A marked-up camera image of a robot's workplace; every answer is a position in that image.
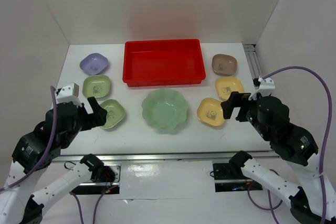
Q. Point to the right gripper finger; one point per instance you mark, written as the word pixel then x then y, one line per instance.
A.
pixel 242 115
pixel 235 100

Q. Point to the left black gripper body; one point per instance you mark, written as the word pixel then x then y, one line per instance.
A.
pixel 84 122

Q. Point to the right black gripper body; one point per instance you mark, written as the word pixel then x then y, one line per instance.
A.
pixel 258 125

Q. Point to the green square plate front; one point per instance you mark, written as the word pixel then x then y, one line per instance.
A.
pixel 115 113

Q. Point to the green square plate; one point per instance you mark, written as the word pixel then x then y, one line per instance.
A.
pixel 97 86
pixel 115 113

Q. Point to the yellow square plate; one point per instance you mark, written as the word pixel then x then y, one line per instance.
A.
pixel 211 112
pixel 226 85

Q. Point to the yellow square plate front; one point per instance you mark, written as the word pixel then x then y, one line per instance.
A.
pixel 211 112

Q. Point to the brown square plate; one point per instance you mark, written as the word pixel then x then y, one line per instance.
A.
pixel 224 65

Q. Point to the purple square plate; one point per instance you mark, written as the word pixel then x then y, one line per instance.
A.
pixel 94 64

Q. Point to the large green scalloped bowl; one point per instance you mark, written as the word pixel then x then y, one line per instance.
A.
pixel 164 108

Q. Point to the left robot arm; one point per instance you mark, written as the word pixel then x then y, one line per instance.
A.
pixel 35 151

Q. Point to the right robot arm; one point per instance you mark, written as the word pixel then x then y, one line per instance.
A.
pixel 313 199

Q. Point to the red plastic bin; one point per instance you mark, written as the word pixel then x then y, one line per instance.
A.
pixel 163 63

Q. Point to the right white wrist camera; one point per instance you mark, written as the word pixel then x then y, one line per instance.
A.
pixel 263 88

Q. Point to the aluminium side rail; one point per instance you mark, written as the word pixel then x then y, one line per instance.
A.
pixel 252 59

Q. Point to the aluminium front rail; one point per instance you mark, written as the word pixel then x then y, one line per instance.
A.
pixel 165 157

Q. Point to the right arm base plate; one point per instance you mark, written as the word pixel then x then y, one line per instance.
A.
pixel 226 179

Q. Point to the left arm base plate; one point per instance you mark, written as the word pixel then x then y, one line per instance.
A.
pixel 108 183

